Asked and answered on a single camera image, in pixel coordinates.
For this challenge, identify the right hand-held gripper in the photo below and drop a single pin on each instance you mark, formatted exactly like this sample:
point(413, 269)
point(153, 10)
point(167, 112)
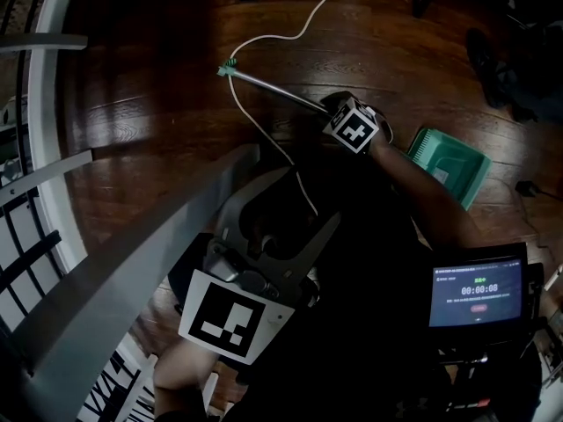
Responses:
point(354, 128)

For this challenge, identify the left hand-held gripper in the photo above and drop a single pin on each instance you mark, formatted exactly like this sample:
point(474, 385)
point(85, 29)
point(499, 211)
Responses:
point(224, 317)

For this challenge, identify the person's right forearm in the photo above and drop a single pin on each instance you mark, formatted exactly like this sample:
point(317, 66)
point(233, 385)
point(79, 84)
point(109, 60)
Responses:
point(418, 183)

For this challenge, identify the person's left forearm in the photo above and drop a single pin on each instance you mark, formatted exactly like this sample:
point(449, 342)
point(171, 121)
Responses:
point(184, 363)

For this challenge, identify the person's black trousers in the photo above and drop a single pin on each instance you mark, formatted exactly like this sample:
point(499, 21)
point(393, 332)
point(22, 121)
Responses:
point(360, 235)

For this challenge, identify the person's navy shirt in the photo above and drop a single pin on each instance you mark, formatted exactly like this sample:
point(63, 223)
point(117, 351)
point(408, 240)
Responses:
point(352, 367)

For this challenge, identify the black phone with lit screen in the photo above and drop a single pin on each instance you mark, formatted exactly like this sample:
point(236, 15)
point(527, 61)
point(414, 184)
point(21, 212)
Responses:
point(477, 295)

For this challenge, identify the black metal railing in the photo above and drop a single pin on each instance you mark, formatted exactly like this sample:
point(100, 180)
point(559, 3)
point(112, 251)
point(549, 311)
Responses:
point(44, 242)

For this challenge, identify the white power strip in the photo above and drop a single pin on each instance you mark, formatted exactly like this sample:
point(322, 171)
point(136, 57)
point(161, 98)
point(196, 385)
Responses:
point(554, 277)

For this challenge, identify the black chest rig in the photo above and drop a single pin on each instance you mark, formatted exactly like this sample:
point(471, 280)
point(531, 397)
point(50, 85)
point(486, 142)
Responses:
point(484, 376)

